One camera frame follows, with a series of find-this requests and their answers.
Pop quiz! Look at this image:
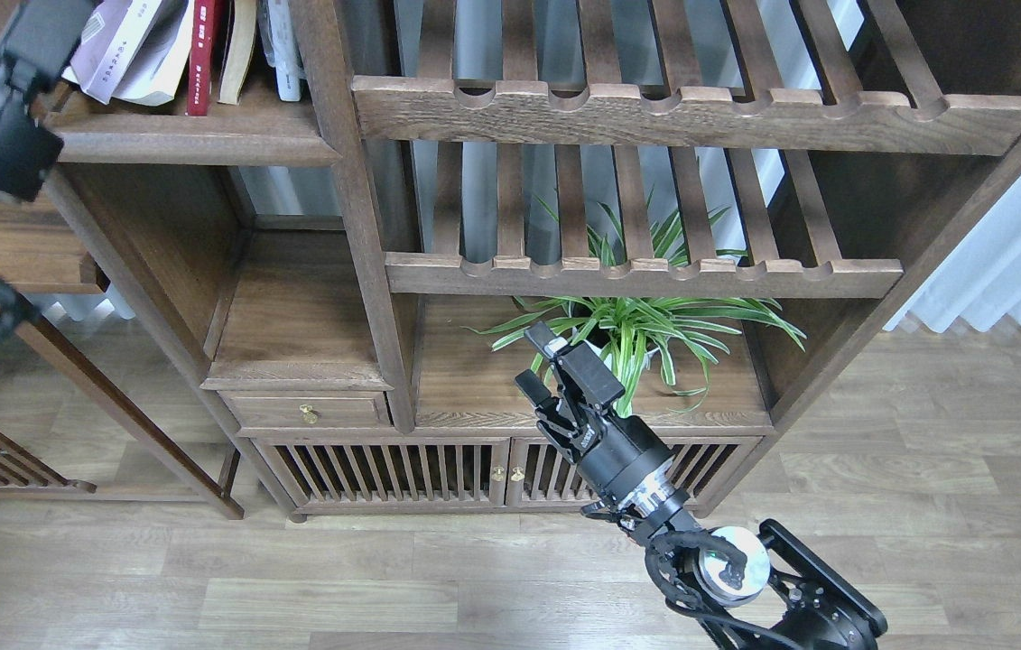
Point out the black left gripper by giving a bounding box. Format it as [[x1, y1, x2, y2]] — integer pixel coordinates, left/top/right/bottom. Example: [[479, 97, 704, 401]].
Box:
[[0, 1, 97, 201]]

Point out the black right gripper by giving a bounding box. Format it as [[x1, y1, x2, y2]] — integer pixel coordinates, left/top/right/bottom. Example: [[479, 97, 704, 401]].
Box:
[[515, 321, 675, 517]]

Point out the pale lavender cover book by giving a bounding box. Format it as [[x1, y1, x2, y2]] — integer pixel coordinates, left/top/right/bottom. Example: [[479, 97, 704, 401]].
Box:
[[61, 1, 172, 104]]

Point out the yellow green cover book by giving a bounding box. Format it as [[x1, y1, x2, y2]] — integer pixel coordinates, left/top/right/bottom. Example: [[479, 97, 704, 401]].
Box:
[[113, 1, 193, 107]]

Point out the red cover book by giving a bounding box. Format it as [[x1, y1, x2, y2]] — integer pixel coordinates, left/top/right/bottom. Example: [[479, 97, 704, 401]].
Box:
[[187, 0, 220, 116]]

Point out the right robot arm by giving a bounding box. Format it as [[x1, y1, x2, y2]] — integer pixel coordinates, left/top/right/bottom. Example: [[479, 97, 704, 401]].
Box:
[[515, 322, 888, 649]]

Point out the green spider plant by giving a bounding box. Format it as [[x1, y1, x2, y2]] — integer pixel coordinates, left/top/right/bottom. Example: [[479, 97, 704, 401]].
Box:
[[472, 185, 807, 496]]

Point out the upright cream paged book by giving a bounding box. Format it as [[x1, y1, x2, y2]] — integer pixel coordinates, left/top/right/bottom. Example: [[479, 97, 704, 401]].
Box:
[[218, 0, 258, 106]]

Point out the upright white book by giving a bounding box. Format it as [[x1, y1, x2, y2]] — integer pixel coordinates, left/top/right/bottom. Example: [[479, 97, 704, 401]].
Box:
[[257, 1, 305, 102]]

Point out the dark wooden bookshelf unit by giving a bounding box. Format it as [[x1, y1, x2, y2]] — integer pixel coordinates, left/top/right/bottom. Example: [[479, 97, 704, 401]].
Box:
[[32, 1, 1021, 521]]

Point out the brass drawer knob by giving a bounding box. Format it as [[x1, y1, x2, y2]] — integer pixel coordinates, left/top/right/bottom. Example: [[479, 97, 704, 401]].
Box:
[[299, 404, 320, 426]]

